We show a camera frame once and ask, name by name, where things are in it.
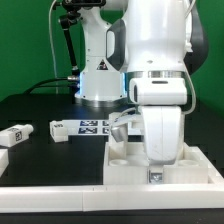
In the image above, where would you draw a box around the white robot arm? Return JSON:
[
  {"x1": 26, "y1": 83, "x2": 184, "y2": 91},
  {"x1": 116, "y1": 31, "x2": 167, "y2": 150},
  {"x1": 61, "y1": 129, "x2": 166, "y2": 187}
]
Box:
[{"x1": 79, "y1": 0, "x2": 208, "y2": 185}]

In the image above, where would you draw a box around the white L-shaped fence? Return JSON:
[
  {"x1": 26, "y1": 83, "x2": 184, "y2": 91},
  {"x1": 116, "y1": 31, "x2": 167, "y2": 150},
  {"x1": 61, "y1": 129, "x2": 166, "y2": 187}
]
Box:
[{"x1": 0, "y1": 147, "x2": 224, "y2": 213}]

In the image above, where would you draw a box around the white block with tag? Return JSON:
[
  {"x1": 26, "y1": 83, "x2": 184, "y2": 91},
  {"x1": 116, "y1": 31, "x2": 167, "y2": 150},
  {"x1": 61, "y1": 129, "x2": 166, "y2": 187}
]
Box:
[{"x1": 50, "y1": 121, "x2": 68, "y2": 143}]

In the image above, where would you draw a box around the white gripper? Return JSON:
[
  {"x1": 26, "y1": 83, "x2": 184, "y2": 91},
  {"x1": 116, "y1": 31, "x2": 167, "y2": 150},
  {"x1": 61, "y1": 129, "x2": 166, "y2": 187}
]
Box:
[{"x1": 129, "y1": 78, "x2": 187, "y2": 184}]

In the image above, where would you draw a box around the white marker base plate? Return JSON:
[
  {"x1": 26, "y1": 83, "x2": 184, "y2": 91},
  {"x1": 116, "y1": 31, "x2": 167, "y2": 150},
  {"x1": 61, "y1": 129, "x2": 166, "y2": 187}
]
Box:
[{"x1": 49, "y1": 119, "x2": 113, "y2": 138}]

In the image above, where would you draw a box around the white cable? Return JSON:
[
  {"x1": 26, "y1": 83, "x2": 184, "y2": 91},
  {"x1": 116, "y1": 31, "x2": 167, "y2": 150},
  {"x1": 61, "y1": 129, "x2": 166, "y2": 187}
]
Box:
[{"x1": 48, "y1": 0, "x2": 60, "y2": 95}]

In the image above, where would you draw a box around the white square table top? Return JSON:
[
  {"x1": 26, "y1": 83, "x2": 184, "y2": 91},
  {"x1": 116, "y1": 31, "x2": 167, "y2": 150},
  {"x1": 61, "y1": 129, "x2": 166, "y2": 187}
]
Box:
[{"x1": 103, "y1": 142, "x2": 209, "y2": 185}]

